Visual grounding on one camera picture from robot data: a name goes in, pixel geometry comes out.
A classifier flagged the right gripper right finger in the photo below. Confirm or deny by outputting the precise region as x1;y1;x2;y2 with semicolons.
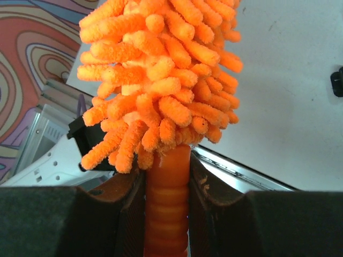
189;155;342;256

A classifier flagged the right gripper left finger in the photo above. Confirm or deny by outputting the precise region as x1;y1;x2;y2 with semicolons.
1;169;145;256

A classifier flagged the orange microfiber duster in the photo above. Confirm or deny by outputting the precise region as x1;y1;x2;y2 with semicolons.
77;1;243;256

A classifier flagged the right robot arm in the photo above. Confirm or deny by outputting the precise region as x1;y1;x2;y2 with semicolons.
1;118;342;256

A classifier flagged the black binder clip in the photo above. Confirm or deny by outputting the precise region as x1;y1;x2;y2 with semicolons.
330;67;343;97

